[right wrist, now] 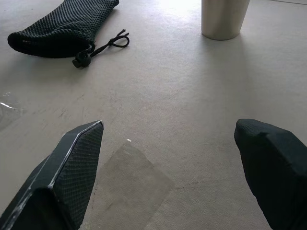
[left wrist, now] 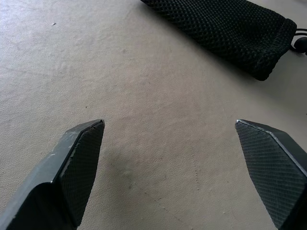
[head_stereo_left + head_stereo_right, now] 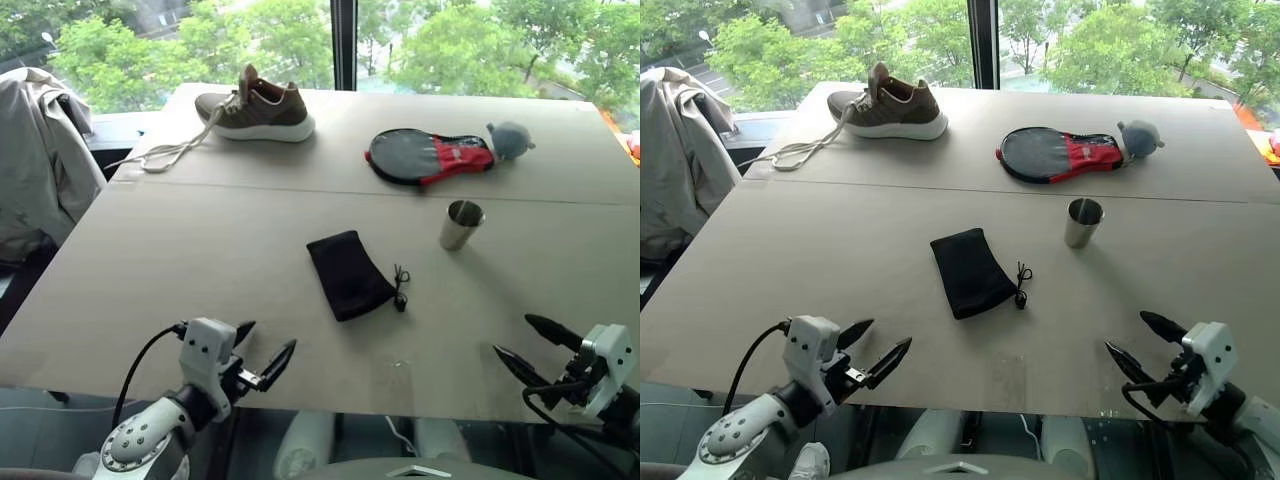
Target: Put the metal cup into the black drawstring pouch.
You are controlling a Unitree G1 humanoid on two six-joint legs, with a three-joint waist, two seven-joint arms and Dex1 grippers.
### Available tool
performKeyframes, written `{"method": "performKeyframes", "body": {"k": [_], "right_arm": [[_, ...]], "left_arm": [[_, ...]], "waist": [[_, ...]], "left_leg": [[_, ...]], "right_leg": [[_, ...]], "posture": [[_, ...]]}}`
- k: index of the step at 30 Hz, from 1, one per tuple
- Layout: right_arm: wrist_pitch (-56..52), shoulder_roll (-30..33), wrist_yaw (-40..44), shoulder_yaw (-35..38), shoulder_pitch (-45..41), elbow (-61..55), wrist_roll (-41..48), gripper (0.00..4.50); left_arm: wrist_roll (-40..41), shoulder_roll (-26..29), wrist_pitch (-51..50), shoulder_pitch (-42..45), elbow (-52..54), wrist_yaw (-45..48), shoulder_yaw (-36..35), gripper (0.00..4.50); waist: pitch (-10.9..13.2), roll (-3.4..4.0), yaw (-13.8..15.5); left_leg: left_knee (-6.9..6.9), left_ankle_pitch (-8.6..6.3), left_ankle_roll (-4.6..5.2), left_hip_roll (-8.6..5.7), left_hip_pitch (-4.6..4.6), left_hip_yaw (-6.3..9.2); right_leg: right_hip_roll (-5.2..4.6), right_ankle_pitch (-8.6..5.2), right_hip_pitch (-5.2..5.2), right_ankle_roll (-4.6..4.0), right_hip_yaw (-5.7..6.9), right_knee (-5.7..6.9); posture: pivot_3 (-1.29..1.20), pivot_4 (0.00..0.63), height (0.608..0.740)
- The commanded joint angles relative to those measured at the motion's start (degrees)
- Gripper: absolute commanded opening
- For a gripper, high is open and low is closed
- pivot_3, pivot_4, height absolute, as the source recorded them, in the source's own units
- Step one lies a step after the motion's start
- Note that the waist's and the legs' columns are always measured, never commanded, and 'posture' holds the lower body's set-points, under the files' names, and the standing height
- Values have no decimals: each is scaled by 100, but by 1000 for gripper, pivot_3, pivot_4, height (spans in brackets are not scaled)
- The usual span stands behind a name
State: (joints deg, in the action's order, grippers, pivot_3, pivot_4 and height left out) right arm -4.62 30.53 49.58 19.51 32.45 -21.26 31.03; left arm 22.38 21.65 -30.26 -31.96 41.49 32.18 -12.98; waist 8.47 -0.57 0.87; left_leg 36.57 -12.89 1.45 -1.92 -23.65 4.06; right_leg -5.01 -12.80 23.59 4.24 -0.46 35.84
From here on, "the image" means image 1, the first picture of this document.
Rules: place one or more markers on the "silver metal cup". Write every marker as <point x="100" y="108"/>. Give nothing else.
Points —
<point x="223" y="19"/>

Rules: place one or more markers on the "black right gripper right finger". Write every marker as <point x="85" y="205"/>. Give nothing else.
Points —
<point x="275" y="167"/>

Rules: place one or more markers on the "black mesh drawstring pouch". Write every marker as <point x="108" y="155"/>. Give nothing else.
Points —
<point x="50" y="31"/>

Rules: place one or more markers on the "clear tape patch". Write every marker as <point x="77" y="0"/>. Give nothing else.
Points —
<point x="138" y="172"/>

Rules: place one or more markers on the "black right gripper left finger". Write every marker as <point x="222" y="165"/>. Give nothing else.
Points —
<point x="60" y="172"/>

